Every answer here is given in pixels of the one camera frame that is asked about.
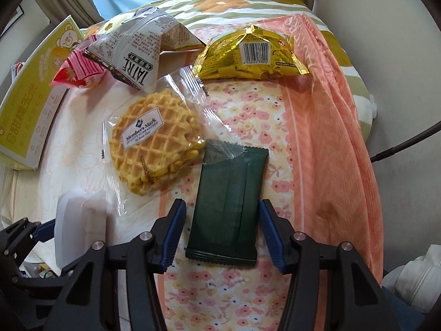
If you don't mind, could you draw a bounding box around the white translucent plastic container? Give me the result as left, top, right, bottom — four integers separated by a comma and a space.
55, 189, 111, 270

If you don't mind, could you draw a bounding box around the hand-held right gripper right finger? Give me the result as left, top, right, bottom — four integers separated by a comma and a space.
258, 199, 402, 331

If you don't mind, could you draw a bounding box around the black cable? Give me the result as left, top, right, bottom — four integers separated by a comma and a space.
370, 120, 441, 163

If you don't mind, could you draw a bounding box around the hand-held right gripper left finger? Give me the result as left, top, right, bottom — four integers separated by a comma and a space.
41, 198, 187, 331

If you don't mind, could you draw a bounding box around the pink snack packet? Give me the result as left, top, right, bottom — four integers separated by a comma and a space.
51, 36, 106, 89

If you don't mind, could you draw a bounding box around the flower print striped blanket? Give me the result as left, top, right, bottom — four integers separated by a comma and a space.
83, 0, 377, 143

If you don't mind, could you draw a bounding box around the white cloth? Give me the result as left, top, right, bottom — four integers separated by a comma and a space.
382, 244, 441, 306

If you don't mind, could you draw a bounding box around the dark green snack packet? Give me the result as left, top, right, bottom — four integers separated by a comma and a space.
184, 139, 270, 267

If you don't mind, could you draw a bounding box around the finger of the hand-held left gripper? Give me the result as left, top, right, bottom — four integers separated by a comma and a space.
0, 218, 58, 260

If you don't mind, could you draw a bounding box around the green cardboard box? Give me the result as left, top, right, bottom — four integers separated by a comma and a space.
0, 14, 85, 172

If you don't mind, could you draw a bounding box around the orange floral tablecloth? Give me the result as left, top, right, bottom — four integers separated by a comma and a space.
0, 12, 385, 331

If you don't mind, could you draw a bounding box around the gold foil snack packet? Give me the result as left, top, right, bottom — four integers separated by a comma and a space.
191, 25, 311, 81

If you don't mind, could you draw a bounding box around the clear waffle packet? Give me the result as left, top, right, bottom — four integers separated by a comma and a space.
101, 65, 249, 215

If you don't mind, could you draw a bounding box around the white and black snack packet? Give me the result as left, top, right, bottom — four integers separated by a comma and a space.
84, 7, 207, 92

